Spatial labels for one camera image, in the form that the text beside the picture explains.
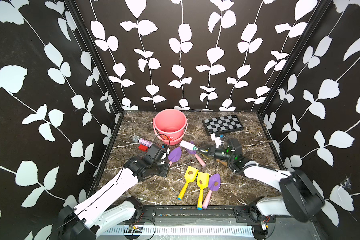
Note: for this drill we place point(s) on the purple round trowel pink handle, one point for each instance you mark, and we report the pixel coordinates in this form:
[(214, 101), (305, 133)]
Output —
[(214, 185)]

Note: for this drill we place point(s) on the purple pointed trowel pink handle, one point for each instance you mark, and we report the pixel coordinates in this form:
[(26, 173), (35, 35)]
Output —
[(175, 155)]

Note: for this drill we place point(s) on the white slotted cable duct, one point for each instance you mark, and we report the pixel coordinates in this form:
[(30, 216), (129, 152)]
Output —
[(150, 230)]

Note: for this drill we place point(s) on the small circuit board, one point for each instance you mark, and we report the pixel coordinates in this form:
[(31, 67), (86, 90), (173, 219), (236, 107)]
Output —
[(133, 230)]

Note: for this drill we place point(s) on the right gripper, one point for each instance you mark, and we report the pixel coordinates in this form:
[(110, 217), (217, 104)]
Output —
[(213, 151)]

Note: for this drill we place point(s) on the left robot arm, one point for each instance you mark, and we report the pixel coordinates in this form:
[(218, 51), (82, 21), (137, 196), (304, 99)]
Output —
[(89, 219)]

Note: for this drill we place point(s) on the purple square shovel pink handle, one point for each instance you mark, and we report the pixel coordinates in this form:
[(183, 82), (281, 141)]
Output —
[(199, 159)]

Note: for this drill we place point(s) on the black front rail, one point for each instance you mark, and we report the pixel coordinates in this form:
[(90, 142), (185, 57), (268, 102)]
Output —
[(240, 214)]

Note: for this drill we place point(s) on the yellow shovel wooden handle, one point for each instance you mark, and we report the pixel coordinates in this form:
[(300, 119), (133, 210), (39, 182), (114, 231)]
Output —
[(224, 163)]

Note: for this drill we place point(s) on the yellow shovel blue tip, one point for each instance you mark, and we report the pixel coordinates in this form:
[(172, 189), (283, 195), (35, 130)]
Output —
[(202, 183)]

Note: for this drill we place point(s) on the pink plastic bucket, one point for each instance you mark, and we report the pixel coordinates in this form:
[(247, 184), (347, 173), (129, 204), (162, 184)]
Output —
[(170, 126)]

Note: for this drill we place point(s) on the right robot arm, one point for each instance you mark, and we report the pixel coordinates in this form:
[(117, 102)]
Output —
[(299, 198)]

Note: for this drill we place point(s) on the black white checkerboard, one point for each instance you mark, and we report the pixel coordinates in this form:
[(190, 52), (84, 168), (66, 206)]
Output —
[(222, 125)]

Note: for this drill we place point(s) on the red small block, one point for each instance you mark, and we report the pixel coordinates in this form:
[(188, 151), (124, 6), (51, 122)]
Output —
[(143, 148)]

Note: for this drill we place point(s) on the purple glitter microphone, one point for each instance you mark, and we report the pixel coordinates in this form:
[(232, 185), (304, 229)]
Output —
[(142, 141)]

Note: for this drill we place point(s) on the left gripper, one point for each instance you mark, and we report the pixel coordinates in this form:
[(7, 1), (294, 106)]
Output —
[(165, 169)]

